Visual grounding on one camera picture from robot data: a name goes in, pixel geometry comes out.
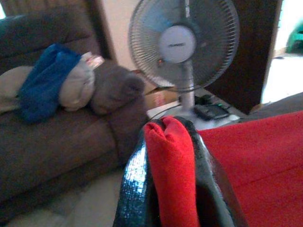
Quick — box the white pedestal fan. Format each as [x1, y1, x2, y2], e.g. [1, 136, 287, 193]
[127, 0, 241, 126]

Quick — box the brown wooden door frame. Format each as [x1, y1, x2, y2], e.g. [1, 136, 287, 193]
[84, 0, 117, 61]

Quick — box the blue cloth bundle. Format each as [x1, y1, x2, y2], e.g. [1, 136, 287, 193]
[17, 43, 82, 124]

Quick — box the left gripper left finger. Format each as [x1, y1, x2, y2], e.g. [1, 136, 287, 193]
[113, 119, 163, 227]

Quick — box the red white packet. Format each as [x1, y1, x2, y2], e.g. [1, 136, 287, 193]
[80, 51, 105, 70]

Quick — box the dark wooden cabinet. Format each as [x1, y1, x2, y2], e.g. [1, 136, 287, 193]
[205, 0, 283, 116]

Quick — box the cardboard box with red print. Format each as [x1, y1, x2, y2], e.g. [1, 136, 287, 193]
[143, 84, 179, 110]

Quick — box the red fabric pillow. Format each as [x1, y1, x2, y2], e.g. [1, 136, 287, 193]
[143, 111, 303, 227]

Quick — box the green outdoor object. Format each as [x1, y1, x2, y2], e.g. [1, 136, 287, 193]
[285, 17, 303, 54]

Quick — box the dark brown fabric sofa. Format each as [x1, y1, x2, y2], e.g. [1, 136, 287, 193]
[0, 7, 150, 224]

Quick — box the black remote control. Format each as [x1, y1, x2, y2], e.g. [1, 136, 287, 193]
[193, 104, 231, 120]

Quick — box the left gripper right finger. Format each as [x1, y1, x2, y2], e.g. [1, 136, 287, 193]
[181, 116, 249, 227]

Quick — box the beige cushion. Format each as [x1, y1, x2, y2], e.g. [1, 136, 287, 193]
[58, 56, 97, 112]

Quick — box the white round side table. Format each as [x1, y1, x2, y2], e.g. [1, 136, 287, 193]
[146, 93, 242, 131]

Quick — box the brown striped curtain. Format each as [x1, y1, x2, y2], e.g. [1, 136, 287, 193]
[2, 0, 90, 17]

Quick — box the beige cloth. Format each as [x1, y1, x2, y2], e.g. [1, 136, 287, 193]
[0, 65, 34, 114]

